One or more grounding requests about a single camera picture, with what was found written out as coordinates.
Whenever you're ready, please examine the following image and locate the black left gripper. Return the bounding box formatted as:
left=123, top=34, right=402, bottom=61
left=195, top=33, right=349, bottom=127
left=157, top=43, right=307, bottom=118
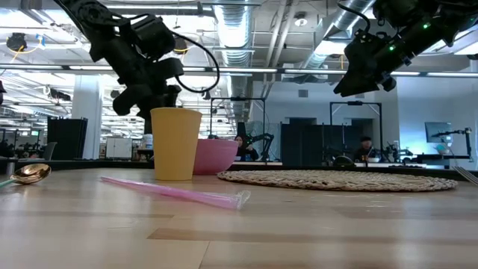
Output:
left=111, top=38, right=184, bottom=121

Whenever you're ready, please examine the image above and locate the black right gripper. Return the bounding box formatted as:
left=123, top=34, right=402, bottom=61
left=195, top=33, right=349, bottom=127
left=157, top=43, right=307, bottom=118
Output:
left=333, top=29, right=412, bottom=98

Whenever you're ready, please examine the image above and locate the yellow plastic cup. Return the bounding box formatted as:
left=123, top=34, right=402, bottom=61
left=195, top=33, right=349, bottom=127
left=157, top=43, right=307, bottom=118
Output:
left=150, top=107, right=203, bottom=182

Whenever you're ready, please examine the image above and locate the pink plastic bowl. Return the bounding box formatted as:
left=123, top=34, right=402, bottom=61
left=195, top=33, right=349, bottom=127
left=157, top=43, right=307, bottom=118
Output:
left=193, top=138, right=239, bottom=176

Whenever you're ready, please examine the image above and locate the pink straw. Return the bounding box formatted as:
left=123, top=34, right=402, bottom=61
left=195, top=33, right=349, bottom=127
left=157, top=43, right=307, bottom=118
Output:
left=100, top=176, right=252, bottom=211

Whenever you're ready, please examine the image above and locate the silver fork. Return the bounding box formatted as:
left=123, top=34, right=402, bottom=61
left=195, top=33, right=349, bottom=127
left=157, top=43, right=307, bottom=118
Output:
left=453, top=165, right=478, bottom=187

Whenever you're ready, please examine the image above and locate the white cabinet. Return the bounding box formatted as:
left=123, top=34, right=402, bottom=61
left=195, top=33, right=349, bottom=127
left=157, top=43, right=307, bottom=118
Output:
left=105, top=137, right=133, bottom=159

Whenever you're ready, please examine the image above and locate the white pillar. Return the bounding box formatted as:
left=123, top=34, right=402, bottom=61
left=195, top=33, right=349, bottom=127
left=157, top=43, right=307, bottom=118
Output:
left=72, top=74, right=104, bottom=160

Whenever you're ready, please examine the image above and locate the person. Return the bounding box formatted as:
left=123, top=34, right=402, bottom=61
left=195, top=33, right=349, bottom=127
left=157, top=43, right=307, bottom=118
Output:
left=234, top=134, right=260, bottom=162
left=353, top=136, right=379, bottom=163

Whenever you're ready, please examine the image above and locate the black partition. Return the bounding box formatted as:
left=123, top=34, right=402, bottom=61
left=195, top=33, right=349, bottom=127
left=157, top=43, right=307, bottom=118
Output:
left=280, top=117, right=374, bottom=166

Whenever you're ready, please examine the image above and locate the black cabinet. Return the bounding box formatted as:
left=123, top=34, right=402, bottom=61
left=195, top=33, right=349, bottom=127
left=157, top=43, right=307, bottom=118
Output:
left=47, top=117, right=89, bottom=161

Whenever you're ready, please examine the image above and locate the round woven placemat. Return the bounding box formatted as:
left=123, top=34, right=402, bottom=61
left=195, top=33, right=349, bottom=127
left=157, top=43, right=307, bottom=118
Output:
left=217, top=170, right=459, bottom=193

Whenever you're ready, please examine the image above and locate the grey chair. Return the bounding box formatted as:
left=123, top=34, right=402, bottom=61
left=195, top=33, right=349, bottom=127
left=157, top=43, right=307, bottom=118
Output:
left=42, top=141, right=58, bottom=161

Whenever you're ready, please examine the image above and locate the black metal frame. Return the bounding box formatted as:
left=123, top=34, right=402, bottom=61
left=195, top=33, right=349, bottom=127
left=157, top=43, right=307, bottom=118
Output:
left=210, top=97, right=267, bottom=162
left=329, top=101, right=383, bottom=162

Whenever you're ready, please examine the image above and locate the silver ventilation duct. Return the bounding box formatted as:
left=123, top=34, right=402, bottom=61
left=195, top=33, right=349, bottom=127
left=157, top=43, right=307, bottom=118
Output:
left=213, top=0, right=255, bottom=68
left=302, top=0, right=374, bottom=70

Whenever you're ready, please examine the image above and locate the black ceiling device yellow cable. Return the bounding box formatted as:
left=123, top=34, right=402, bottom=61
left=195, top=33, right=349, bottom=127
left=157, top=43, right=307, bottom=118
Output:
left=173, top=36, right=190, bottom=55

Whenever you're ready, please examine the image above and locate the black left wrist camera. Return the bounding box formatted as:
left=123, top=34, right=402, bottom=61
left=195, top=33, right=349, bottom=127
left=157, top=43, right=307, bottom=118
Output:
left=128, top=14, right=176, bottom=59

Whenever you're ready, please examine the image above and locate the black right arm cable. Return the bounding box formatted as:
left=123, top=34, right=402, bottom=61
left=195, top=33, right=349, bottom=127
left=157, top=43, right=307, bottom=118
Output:
left=337, top=1, right=371, bottom=35

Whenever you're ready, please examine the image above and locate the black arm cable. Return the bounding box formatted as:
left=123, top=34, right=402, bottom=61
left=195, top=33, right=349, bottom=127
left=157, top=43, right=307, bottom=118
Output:
left=337, top=1, right=371, bottom=35
left=170, top=31, right=221, bottom=94

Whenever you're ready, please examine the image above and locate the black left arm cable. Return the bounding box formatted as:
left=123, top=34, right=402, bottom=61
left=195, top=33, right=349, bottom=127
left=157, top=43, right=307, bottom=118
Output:
left=170, top=31, right=221, bottom=94

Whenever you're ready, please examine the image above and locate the grey wall monitor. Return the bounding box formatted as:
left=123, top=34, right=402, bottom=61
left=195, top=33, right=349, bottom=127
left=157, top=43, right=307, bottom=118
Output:
left=424, top=122, right=453, bottom=143

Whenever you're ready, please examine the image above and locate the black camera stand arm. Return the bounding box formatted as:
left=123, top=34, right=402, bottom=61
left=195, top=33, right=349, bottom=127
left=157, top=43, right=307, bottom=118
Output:
left=432, top=127, right=474, bottom=162

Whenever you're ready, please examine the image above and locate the black ceiling camera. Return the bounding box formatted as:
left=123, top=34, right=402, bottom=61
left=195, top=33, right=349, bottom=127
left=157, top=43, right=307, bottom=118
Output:
left=6, top=32, right=28, bottom=52

